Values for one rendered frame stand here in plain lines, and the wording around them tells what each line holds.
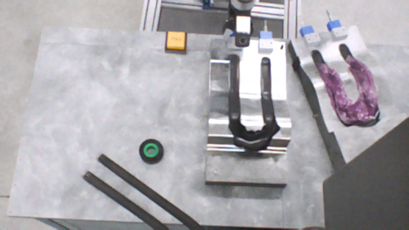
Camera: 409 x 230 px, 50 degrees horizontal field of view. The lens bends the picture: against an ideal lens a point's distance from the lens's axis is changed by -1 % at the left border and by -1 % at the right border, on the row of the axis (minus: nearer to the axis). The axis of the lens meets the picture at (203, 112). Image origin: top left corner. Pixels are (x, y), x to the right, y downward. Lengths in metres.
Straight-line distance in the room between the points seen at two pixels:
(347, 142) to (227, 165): 0.39
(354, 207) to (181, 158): 1.15
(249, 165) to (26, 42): 1.69
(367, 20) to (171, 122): 1.70
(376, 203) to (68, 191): 1.26
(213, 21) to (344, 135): 1.18
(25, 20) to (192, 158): 1.63
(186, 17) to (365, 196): 2.14
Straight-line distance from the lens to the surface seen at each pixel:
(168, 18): 2.43
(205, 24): 2.41
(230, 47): 1.54
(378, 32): 2.88
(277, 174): 1.45
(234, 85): 1.51
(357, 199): 0.37
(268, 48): 1.55
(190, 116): 1.54
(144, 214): 1.38
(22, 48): 2.73
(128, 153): 1.51
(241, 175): 1.43
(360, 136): 1.51
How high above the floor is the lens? 2.23
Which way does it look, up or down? 68 degrees down
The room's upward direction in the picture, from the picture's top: 7 degrees clockwise
